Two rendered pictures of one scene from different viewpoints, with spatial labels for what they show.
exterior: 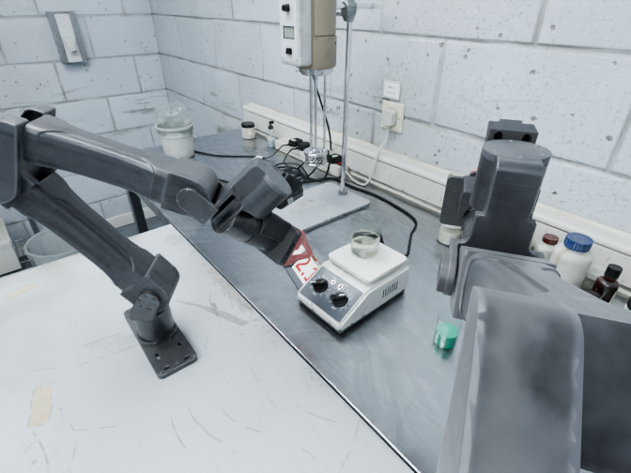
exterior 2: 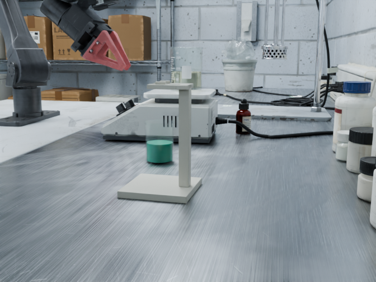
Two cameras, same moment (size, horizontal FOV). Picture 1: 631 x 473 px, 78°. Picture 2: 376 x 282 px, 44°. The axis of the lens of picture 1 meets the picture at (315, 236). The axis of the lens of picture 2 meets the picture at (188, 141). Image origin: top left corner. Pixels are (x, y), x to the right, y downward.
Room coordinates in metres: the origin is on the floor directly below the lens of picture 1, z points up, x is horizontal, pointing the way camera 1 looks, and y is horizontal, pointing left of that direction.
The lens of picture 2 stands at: (0.09, -0.78, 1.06)
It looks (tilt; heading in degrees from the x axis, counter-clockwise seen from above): 11 degrees down; 50
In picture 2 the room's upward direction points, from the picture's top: straight up
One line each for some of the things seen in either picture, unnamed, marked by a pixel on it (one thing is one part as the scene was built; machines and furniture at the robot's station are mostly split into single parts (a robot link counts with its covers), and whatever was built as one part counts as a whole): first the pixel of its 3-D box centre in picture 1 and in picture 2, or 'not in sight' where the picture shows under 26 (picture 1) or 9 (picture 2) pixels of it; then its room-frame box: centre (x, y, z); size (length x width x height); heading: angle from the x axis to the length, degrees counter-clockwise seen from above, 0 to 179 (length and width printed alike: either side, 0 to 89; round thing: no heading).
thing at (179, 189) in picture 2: not in sight; (161, 136); (0.42, -0.36, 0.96); 0.08 x 0.08 x 0.13; 36
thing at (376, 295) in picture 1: (357, 280); (167, 116); (0.64, -0.09, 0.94); 0.22 x 0.13 x 0.08; 131
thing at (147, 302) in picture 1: (152, 291); (28, 74); (0.52, 0.28, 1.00); 0.09 x 0.06 x 0.06; 2
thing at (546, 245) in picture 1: (545, 252); not in sight; (0.73, -0.52, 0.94); 0.05 x 0.05 x 0.09
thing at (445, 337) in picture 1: (447, 329); (159, 141); (0.50, -0.24, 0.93); 0.04 x 0.04 x 0.06
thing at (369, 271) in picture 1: (367, 257); (181, 93); (0.65, -0.11, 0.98); 0.12 x 0.12 x 0.01; 41
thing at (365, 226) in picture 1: (363, 236); (184, 69); (0.67, -0.10, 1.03); 0.07 x 0.06 x 0.08; 94
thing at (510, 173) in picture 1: (498, 220); not in sight; (0.31, -0.17, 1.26); 0.12 x 0.09 x 0.12; 161
